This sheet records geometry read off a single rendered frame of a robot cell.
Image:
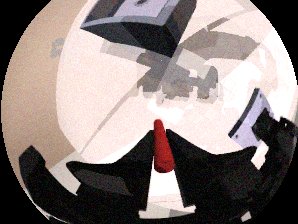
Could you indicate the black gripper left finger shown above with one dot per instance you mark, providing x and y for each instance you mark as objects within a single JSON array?
[{"x": 130, "y": 175}]

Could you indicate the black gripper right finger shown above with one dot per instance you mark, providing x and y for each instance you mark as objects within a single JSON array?
[{"x": 196, "y": 170}]

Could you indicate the red peg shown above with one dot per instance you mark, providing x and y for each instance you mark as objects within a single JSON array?
[{"x": 163, "y": 160}]

